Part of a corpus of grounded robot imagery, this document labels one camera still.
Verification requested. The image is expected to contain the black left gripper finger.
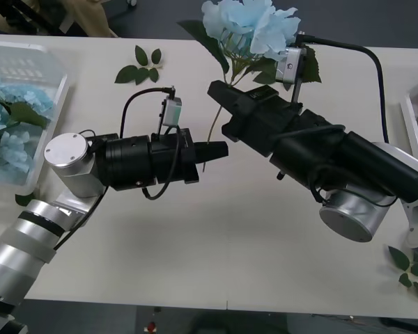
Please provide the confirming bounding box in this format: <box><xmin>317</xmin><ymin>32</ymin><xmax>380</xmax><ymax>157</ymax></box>
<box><xmin>195</xmin><ymin>150</ymin><xmax>229</xmax><ymax>164</ymax></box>
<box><xmin>194</xmin><ymin>140</ymin><xmax>229</xmax><ymax>154</ymax></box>

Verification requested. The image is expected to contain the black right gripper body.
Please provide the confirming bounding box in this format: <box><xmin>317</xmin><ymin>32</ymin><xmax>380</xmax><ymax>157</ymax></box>
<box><xmin>222</xmin><ymin>86</ymin><xmax>322</xmax><ymax>158</ymax></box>

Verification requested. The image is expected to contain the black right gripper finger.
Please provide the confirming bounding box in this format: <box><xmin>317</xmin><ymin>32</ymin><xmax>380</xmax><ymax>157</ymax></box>
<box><xmin>207</xmin><ymin>89</ymin><xmax>247</xmax><ymax>118</ymax></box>
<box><xmin>210</xmin><ymin>80</ymin><xmax>254</xmax><ymax>106</ymax></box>

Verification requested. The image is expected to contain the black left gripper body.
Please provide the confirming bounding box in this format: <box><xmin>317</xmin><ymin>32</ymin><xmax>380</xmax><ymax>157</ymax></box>
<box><xmin>148</xmin><ymin>128</ymin><xmax>201</xmax><ymax>186</ymax></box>

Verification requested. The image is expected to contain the pale blue flower tan stem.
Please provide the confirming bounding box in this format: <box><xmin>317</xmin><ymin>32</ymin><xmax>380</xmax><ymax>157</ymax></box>
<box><xmin>176</xmin><ymin>0</ymin><xmax>323</xmax><ymax>173</ymax></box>

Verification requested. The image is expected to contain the shallow white plastic box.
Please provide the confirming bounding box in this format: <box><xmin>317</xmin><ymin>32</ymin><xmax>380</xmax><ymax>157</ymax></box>
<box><xmin>400</xmin><ymin>78</ymin><xmax>418</xmax><ymax>164</ymax></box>
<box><xmin>0</xmin><ymin>40</ymin><xmax>70</xmax><ymax>198</ymax></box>

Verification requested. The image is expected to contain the tan cloth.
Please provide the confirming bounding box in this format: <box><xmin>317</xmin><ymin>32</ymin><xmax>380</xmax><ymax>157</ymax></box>
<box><xmin>61</xmin><ymin>0</ymin><xmax>118</xmax><ymax>38</ymax></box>

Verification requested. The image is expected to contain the black tripod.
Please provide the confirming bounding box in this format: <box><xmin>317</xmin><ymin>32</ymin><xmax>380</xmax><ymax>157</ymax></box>
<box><xmin>0</xmin><ymin>0</ymin><xmax>70</xmax><ymax>35</ymax></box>

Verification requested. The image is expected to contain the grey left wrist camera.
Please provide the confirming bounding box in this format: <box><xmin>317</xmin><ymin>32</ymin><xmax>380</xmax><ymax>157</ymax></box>
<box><xmin>161</xmin><ymin>97</ymin><xmax>184</xmax><ymax>127</ymax></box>

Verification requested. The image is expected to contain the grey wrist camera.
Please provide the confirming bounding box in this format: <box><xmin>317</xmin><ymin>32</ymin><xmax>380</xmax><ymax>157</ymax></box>
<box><xmin>274</xmin><ymin>47</ymin><xmax>306</xmax><ymax>84</ymax></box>
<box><xmin>161</xmin><ymin>97</ymin><xmax>184</xmax><ymax>127</ymax></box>

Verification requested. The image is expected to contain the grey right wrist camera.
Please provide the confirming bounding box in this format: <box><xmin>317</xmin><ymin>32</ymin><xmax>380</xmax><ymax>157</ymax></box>
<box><xmin>274</xmin><ymin>47</ymin><xmax>306</xmax><ymax>84</ymax></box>

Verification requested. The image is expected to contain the black left camera cable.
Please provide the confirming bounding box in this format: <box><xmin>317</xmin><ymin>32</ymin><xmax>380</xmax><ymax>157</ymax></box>
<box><xmin>120</xmin><ymin>86</ymin><xmax>177</xmax><ymax>138</ymax></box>

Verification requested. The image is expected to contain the black camera cable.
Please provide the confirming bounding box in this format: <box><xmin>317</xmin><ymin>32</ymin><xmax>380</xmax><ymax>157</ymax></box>
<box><xmin>297</xmin><ymin>31</ymin><xmax>391</xmax><ymax>144</ymax></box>
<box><xmin>120</xmin><ymin>86</ymin><xmax>177</xmax><ymax>138</ymax></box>

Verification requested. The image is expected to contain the black right camera cable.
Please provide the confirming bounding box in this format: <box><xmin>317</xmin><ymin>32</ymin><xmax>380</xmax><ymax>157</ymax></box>
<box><xmin>297</xmin><ymin>31</ymin><xmax>391</xmax><ymax>144</ymax></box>

